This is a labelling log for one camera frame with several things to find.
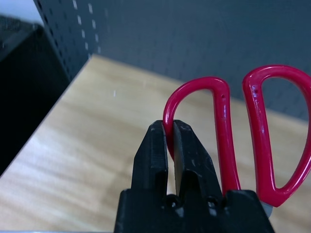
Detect grey metal pegboard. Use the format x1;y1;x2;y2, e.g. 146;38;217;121
34;0;311;127

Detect black equipment case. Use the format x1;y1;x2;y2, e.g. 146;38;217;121
0;14;73;177

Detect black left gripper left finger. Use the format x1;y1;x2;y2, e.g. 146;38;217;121
131;120;170;195

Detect red handled scissors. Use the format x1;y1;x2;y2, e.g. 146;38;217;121
162;64;311;216

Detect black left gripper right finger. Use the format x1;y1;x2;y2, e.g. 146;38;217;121
173;120;223;202

